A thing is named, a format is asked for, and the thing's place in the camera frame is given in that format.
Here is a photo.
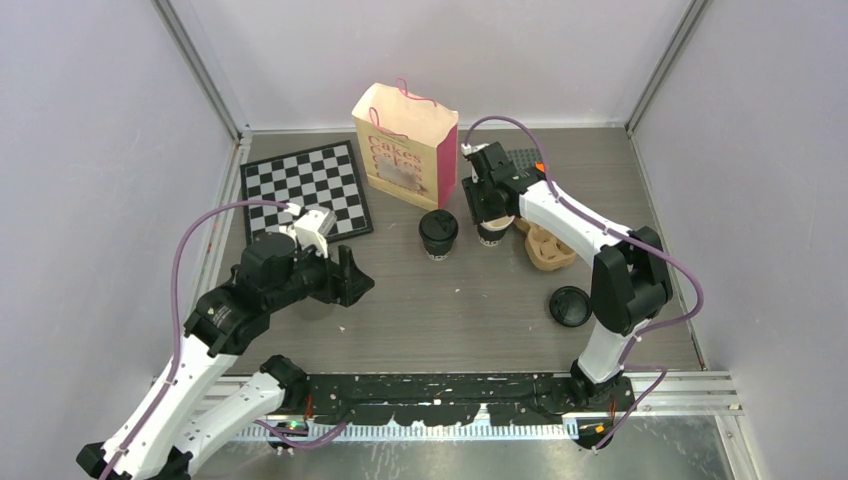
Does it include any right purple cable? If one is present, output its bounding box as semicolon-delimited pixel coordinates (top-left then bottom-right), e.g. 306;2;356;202
462;115;705;452

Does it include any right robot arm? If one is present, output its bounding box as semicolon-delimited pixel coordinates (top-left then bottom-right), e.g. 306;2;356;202
461;142;673;411

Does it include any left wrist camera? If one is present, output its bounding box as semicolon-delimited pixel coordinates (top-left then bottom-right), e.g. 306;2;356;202
280;204;336;258

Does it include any black paper coffee cup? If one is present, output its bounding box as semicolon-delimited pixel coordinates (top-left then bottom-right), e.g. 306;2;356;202
419;235;455;261

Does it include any paper cakes gift bag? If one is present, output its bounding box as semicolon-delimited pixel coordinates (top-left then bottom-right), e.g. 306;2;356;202
352;78;459;211

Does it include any brown cardboard cup carrier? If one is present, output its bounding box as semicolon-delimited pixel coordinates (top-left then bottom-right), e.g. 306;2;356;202
514;218;578;272

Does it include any black white chessboard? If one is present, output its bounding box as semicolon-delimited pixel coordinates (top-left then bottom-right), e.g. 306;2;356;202
240;140;374;242

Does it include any purple cable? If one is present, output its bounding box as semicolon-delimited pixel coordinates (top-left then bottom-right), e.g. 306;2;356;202
95;198;346;480
462;115;705;452

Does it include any black plastic cup lid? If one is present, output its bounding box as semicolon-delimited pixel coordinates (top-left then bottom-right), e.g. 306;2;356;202
418;209;459;243

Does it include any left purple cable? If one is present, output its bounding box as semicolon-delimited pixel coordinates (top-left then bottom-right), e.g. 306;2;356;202
95;198;346;480

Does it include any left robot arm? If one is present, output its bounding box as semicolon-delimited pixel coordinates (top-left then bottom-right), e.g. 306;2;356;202
76;233;375;479

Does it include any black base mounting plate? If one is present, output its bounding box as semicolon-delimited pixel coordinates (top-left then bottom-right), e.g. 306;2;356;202
280;373;634;427

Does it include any grey lego baseplate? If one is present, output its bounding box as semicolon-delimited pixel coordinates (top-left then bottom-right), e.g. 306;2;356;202
506;148;543;170

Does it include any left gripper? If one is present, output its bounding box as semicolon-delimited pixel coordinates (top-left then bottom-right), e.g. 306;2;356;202
266;234;374;312

